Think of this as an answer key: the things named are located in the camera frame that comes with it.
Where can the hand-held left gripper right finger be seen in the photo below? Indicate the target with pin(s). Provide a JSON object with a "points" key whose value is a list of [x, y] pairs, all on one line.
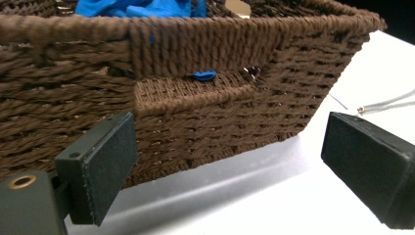
{"points": [[375, 169]]}

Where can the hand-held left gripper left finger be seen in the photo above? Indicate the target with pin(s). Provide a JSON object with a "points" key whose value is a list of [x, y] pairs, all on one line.
{"points": [[101, 169]]}

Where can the white mesh laundry bag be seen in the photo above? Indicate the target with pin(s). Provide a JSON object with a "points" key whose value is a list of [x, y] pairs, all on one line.
{"points": [[385, 105]]}

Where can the brown woven basket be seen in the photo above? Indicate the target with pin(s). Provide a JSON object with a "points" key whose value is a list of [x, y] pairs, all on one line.
{"points": [[212, 124]]}

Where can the blue cloth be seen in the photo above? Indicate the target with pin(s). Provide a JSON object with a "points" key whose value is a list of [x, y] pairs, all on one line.
{"points": [[143, 8]]}

